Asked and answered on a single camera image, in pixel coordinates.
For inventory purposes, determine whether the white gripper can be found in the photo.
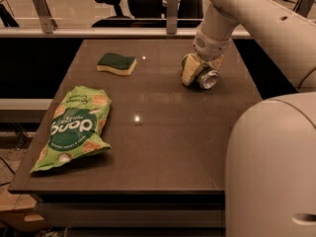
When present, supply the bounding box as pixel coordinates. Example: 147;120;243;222
182;29;231;86

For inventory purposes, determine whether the green soda can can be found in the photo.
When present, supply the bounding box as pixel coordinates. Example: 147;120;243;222
189;59;218;90

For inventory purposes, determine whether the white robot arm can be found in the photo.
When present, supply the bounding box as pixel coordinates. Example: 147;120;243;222
182;0;316;237

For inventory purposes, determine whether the black office chair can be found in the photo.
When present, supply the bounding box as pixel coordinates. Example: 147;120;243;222
92;0;203;28

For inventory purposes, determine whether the green and yellow sponge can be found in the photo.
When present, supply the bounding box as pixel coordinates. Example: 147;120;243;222
97;52;137;76

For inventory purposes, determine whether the green snack bag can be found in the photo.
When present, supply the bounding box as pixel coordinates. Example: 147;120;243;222
31;86;112;173

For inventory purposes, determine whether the cardboard box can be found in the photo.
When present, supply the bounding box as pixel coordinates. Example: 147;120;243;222
0;186;50;232

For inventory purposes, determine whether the middle metal bracket post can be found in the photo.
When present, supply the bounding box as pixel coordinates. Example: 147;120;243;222
166;0;178;35

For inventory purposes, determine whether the metal bracket post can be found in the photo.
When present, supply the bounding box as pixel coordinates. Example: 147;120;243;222
294;0;315;17
166;0;178;35
32;0;57;34

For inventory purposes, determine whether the right metal bracket post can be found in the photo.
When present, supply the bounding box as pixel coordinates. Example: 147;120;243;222
294;0;315;17

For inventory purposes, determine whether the left metal bracket post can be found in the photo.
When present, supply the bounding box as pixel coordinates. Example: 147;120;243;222
32;0;57;34

